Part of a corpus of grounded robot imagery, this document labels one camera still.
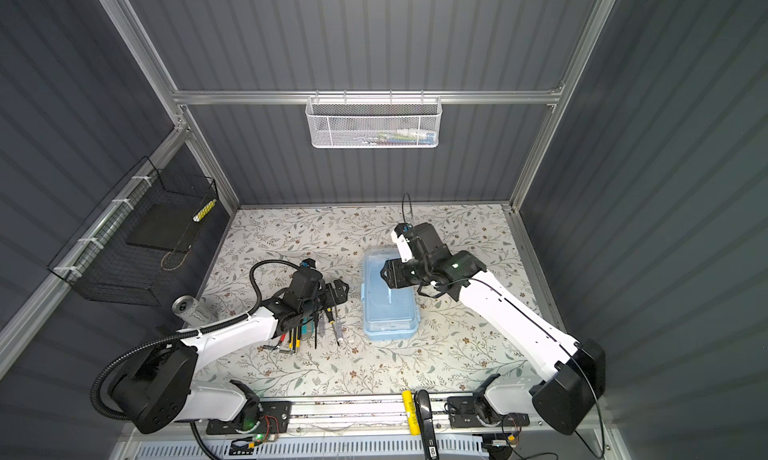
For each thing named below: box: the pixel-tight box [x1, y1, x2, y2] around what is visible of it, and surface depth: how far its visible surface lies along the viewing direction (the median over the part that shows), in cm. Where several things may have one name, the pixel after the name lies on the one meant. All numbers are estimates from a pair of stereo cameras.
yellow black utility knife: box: [288, 326, 301, 353], surface depth 86 cm
